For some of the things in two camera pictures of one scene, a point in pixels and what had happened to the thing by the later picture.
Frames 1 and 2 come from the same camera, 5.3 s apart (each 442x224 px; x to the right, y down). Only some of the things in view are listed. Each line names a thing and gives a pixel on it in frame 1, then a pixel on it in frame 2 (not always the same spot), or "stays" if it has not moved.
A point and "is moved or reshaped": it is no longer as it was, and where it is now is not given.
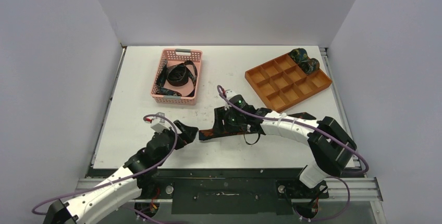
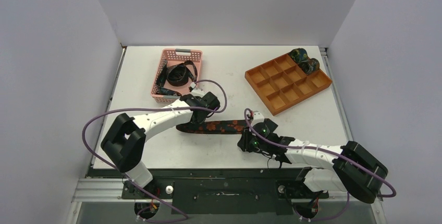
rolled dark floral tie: x=309 y=66 stays
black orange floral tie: x=252 y=136 is moved or reshaped
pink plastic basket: x=176 y=56 stays
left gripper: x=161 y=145 → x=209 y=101
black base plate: x=231 y=191 stays
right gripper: x=218 y=123 → x=246 y=141
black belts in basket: x=176 y=75 stays
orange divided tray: x=281 y=83 stays
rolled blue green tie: x=298 y=54 stays
